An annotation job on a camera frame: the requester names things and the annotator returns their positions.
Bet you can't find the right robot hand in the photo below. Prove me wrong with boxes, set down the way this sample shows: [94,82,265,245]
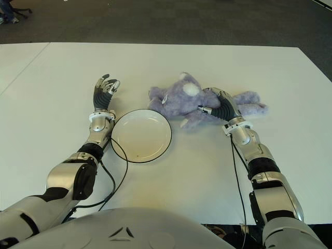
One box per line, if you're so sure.
[198,87,242,122]

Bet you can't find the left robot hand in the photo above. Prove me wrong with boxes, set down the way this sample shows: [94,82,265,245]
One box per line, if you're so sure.
[92,74,121,112]

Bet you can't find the purple plush doll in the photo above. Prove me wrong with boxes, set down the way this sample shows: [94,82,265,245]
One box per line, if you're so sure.
[147,72,269,130]

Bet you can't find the white plate black rim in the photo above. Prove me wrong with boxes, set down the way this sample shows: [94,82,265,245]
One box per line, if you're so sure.
[110,108,173,163]

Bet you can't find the black office chair base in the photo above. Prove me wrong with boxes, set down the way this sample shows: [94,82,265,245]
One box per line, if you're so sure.
[11,4,34,19]

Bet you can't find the person in blue jeans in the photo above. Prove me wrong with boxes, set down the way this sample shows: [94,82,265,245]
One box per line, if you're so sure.
[0,0,19,24]

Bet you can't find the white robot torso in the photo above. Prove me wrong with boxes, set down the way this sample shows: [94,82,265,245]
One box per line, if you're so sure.
[11,206,230,249]

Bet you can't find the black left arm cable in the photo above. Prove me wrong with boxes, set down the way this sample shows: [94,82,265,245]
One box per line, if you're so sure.
[58,139,129,224]

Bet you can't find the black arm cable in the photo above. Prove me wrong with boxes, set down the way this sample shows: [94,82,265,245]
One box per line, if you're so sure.
[230,136,247,249]
[58,139,129,224]

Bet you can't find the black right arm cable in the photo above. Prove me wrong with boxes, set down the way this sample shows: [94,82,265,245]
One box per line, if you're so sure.
[230,136,247,249]

